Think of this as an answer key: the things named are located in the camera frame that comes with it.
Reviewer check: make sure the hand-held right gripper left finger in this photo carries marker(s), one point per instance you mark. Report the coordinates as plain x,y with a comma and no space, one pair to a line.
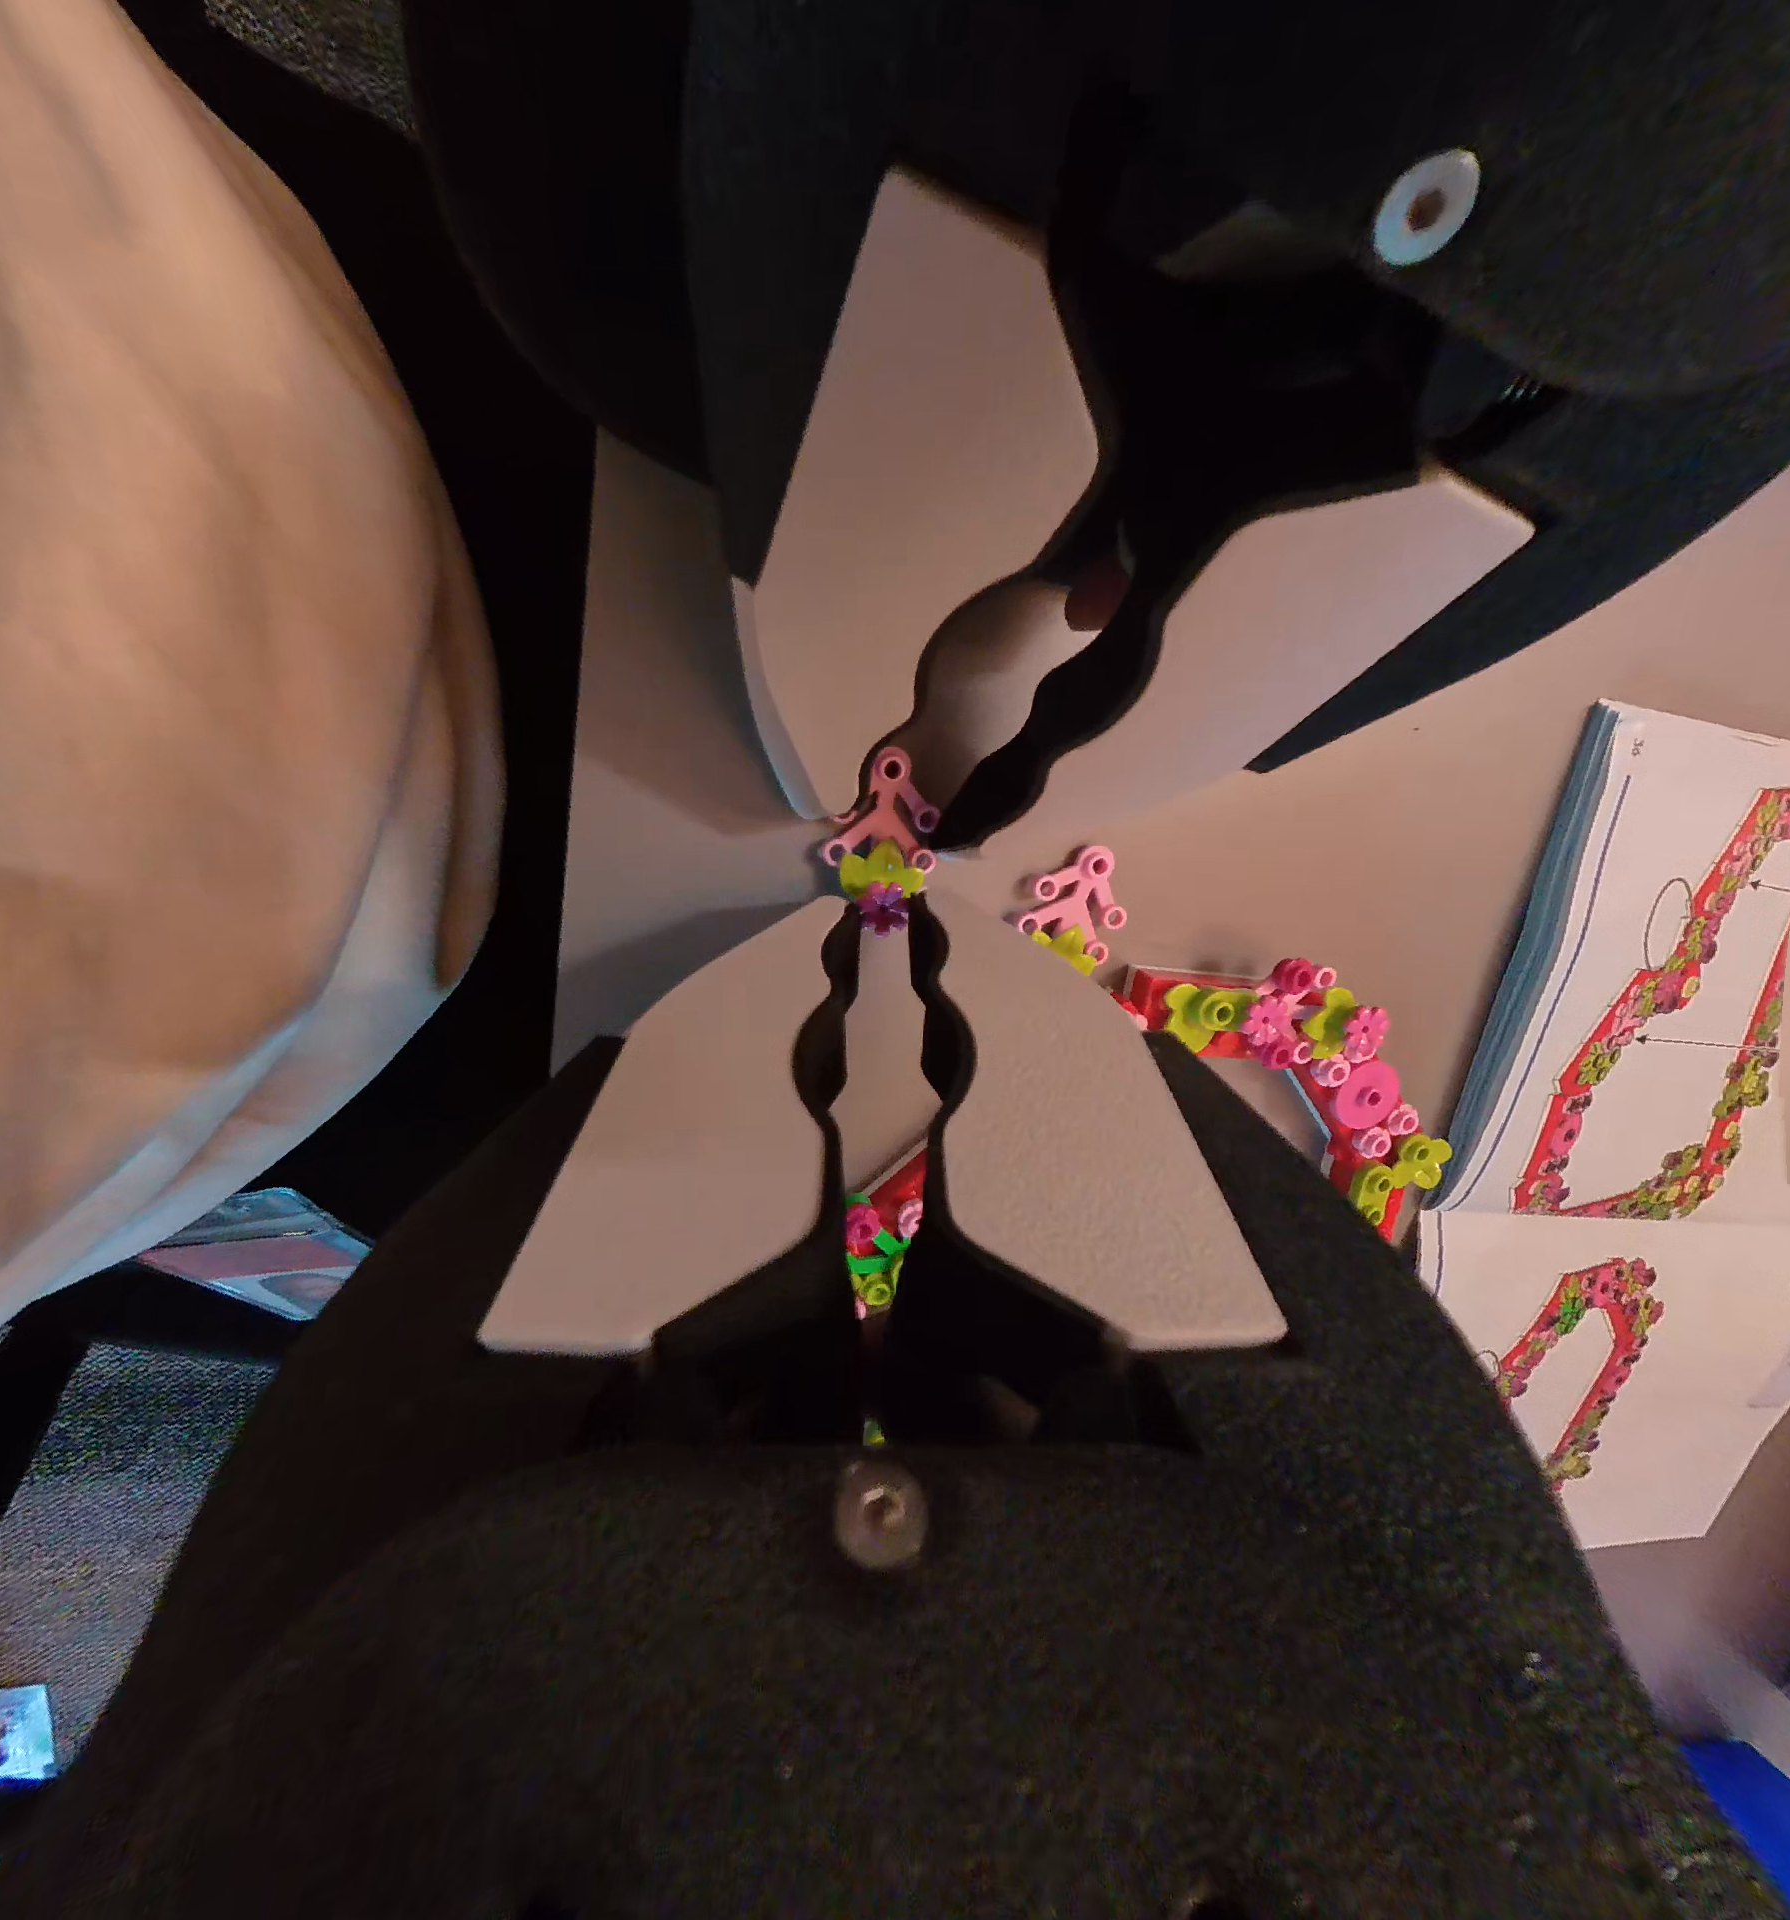
684,1156

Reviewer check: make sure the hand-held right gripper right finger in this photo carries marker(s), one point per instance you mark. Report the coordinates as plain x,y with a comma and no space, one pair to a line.
1088,1156

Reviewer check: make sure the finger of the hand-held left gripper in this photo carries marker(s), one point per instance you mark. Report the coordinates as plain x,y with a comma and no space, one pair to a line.
1285,630
923,418

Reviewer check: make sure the pink flower brick sprig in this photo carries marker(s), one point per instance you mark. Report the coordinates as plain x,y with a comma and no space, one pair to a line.
1071,899
883,863

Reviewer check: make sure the white instruction booklet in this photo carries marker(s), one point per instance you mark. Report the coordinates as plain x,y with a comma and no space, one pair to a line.
1583,899

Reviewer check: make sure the shiny plastic packet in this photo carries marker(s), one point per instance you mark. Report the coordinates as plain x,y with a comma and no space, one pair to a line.
257,1252

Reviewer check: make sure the blue object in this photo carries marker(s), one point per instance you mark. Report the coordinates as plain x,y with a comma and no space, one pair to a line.
1779,1837

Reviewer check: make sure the red heart brick frame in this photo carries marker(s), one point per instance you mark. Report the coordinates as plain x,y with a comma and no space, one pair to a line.
1375,1095

